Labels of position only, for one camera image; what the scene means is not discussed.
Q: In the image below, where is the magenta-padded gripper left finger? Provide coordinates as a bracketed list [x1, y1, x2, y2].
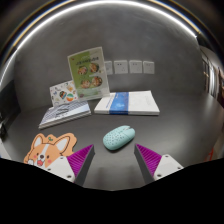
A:
[45, 143, 96, 187]

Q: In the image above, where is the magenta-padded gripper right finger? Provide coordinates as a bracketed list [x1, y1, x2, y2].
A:
[133, 143, 185, 185]

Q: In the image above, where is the mint green computer mouse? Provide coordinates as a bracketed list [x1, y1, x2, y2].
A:
[102, 125, 136, 152]

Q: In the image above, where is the orange corgi-shaped mouse pad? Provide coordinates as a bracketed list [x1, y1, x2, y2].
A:
[23, 132, 78, 169]

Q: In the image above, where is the grey striped book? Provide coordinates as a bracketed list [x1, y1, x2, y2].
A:
[38, 99, 92, 130]

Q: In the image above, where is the white book with blue band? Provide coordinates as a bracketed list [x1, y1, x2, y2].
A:
[93, 90, 161, 116]

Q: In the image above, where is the white card with colourful stickers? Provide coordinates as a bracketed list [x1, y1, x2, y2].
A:
[49, 79, 79, 108]

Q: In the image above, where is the green menu sign stand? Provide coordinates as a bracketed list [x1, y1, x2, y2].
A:
[67, 46, 111, 102]

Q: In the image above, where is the white wall socket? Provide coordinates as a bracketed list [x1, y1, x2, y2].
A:
[128, 59, 144, 75]
[142, 60, 156, 75]
[113, 59, 129, 75]
[103, 60, 114, 76]

